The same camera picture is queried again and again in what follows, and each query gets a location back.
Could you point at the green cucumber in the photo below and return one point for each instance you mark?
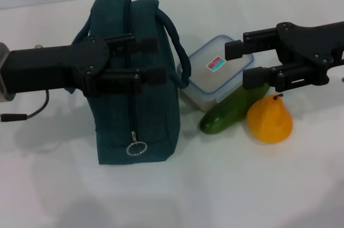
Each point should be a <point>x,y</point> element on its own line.
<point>225,117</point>

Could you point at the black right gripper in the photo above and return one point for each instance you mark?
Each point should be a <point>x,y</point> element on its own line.
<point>309,42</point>

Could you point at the dark teal fabric lunch bag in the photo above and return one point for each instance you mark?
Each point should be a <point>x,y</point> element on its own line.
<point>156,120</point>

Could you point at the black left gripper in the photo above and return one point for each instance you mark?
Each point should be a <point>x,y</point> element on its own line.
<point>40,69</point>

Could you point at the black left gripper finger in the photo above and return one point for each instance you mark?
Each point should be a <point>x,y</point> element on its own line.
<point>142,45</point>

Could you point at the orange pear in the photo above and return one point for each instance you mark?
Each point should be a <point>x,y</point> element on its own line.
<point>268,123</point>

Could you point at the clear plastic food container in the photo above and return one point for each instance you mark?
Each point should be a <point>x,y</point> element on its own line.
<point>215,82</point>

